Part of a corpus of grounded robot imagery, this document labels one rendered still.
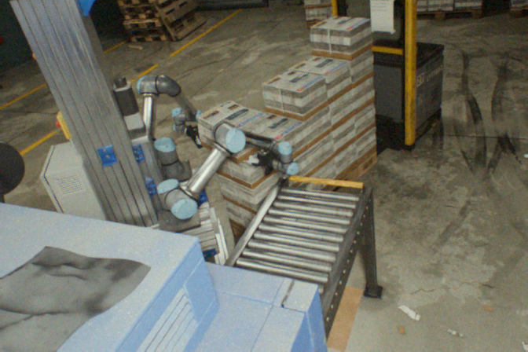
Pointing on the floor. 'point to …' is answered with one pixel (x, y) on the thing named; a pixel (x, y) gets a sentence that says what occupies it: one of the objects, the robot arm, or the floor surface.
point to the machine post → (312, 309)
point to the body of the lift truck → (423, 71)
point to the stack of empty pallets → (152, 27)
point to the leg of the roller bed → (371, 254)
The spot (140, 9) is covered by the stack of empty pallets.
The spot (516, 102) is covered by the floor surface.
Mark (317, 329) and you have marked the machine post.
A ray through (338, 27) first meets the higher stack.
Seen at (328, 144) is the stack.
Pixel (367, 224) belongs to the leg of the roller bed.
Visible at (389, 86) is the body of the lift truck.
